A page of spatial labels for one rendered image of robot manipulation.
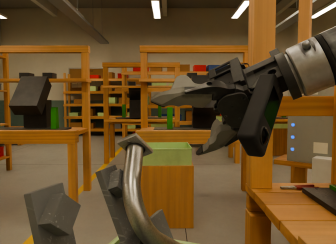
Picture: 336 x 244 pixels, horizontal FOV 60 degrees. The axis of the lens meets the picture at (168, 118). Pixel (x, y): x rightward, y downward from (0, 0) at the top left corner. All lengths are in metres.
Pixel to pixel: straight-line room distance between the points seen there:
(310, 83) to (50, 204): 0.35
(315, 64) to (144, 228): 0.33
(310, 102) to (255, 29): 0.42
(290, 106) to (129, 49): 9.88
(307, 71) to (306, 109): 1.02
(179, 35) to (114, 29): 2.37
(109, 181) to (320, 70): 0.35
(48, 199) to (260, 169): 1.06
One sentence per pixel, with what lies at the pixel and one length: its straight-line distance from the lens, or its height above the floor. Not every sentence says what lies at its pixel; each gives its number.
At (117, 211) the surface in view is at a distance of 0.50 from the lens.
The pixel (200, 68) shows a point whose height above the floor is 2.09.
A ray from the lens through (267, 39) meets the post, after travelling 1.31.
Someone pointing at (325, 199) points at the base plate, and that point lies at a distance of 1.22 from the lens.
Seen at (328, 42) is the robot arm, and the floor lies 1.33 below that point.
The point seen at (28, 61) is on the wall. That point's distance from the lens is 12.05.
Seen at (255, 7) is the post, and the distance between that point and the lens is 1.32.
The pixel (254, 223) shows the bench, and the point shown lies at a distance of 1.38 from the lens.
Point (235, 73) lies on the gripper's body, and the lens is 0.46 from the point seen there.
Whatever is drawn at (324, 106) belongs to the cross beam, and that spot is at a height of 1.23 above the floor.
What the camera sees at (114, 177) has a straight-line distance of 0.49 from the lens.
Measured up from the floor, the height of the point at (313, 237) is 0.90.
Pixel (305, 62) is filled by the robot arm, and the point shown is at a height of 1.31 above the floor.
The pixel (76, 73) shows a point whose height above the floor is 2.25.
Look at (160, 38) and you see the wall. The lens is 11.04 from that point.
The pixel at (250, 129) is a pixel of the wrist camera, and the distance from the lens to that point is 0.38.
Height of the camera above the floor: 1.26
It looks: 3 degrees down
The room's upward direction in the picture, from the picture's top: straight up
